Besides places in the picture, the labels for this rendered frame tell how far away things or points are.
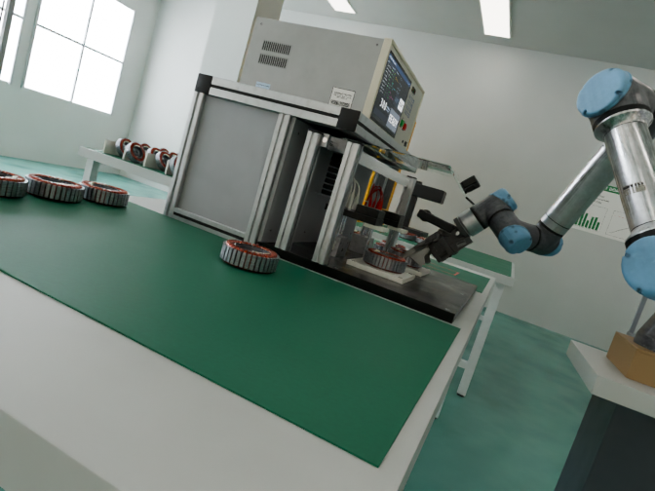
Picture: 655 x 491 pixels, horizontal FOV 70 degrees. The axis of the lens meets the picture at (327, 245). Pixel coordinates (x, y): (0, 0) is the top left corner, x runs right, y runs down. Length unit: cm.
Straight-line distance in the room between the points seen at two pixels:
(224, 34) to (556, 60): 404
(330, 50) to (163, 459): 108
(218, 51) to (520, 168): 392
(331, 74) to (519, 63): 573
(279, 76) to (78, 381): 103
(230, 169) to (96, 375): 82
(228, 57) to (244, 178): 421
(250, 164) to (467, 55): 598
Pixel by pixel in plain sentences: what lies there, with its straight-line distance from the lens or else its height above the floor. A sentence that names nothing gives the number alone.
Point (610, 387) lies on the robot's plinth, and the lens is 108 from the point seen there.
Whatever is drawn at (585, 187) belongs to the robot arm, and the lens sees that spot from 139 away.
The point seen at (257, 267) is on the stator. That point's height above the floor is 76.
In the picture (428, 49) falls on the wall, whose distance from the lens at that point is 709.
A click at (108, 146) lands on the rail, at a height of 79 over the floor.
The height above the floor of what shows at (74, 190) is 78.
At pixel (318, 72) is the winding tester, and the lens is 127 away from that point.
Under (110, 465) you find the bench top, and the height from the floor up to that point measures 75.
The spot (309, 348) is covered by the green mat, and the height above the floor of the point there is 75.
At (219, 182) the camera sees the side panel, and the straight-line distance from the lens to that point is 119.
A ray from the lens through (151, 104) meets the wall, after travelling 908.
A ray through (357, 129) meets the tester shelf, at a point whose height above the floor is 108.
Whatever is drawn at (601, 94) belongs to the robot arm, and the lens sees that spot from 125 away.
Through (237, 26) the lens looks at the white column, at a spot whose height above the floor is 220.
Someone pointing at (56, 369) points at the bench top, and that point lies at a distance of 44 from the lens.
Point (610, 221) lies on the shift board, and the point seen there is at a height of 149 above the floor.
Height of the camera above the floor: 95
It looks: 7 degrees down
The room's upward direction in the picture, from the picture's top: 17 degrees clockwise
